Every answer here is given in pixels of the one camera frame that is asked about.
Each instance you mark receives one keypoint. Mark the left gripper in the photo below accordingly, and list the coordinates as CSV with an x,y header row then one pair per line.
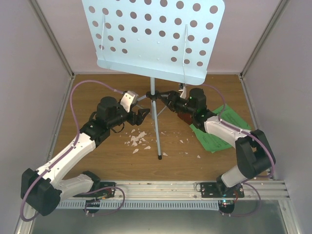
x,y
139,119

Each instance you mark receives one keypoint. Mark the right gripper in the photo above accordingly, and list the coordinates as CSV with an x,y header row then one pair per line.
x,y
173,96

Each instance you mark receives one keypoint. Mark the wooden metronome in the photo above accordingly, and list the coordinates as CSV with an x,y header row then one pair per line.
x,y
187,118

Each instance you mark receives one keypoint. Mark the light blue music stand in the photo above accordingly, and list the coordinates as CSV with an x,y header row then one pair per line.
x,y
167,39

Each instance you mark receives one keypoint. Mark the green sheet music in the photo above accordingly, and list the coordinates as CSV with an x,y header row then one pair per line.
x,y
210,142
230,116

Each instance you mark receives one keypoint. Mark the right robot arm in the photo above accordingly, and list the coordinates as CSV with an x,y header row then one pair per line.
x,y
253,151

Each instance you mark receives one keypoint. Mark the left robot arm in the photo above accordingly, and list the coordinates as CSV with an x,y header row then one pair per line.
x,y
44,188

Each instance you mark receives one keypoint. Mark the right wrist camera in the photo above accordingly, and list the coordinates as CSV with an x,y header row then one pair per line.
x,y
182,90

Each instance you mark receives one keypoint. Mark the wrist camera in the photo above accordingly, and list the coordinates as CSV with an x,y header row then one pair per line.
x,y
182,90
129,98

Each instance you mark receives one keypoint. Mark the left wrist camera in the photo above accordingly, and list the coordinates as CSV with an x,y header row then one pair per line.
x,y
129,98

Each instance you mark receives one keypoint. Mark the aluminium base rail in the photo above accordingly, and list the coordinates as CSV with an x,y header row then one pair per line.
x,y
191,190

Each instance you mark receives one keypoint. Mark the grey slotted cable duct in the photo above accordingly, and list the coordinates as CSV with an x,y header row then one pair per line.
x,y
142,205

